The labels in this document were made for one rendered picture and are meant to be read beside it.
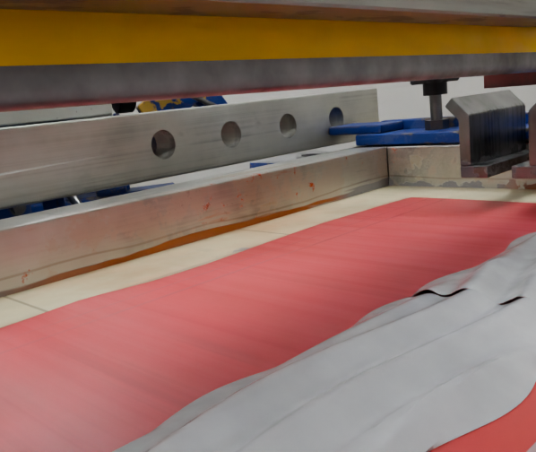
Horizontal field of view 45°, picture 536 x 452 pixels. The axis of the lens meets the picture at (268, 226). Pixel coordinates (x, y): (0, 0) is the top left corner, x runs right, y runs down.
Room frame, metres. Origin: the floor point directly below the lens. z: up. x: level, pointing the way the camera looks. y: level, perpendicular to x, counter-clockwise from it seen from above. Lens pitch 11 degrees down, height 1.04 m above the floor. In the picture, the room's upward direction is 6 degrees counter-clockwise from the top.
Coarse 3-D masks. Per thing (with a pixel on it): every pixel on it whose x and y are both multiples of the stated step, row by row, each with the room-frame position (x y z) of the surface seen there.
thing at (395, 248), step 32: (320, 224) 0.42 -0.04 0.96; (352, 224) 0.41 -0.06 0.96; (384, 224) 0.40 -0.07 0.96; (416, 224) 0.39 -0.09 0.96; (448, 224) 0.38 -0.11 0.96; (480, 224) 0.37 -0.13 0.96; (512, 224) 0.36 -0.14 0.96; (256, 256) 0.35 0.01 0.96; (288, 256) 0.34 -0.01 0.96; (320, 256) 0.34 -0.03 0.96; (352, 256) 0.33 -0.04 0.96; (384, 256) 0.32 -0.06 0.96; (416, 256) 0.32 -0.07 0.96; (448, 256) 0.31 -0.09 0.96; (480, 256) 0.30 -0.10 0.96; (352, 288) 0.27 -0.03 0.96; (384, 288) 0.27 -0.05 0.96; (416, 288) 0.26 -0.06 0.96
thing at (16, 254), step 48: (432, 144) 0.53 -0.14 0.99; (528, 144) 0.47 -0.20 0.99; (144, 192) 0.42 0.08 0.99; (192, 192) 0.41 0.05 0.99; (240, 192) 0.44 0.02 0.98; (288, 192) 0.47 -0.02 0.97; (336, 192) 0.51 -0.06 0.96; (0, 240) 0.33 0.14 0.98; (48, 240) 0.34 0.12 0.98; (96, 240) 0.36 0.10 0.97; (144, 240) 0.38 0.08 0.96; (192, 240) 0.41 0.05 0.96; (0, 288) 0.32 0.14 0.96
